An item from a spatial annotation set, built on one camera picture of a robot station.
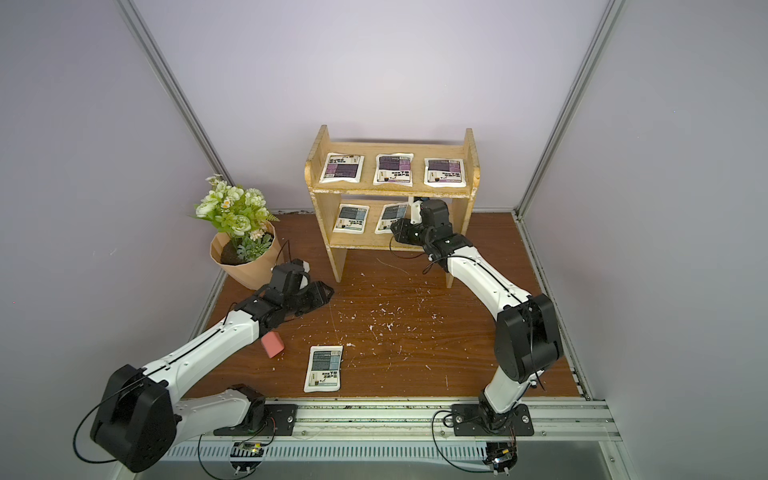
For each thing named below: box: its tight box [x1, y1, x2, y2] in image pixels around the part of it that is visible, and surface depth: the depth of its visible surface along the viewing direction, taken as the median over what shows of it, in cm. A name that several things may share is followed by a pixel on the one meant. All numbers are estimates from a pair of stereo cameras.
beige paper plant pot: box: [210, 222, 283, 290], surface depth 88 cm
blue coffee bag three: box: [303, 345, 343, 393], surface depth 83 cm
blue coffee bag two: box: [374, 202, 408, 234], surface depth 89 cm
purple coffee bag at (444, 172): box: [424, 158, 467, 188], surface depth 70 cm
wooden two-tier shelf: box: [304, 124, 481, 289], surface depth 73 cm
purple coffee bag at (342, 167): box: [319, 152, 364, 184], surface depth 72 cm
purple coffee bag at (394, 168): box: [373, 152, 414, 187], surface depth 71 cm
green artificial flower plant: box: [188, 174, 280, 263], surface depth 85 cm
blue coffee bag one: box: [333, 204, 371, 234], surface depth 90 cm
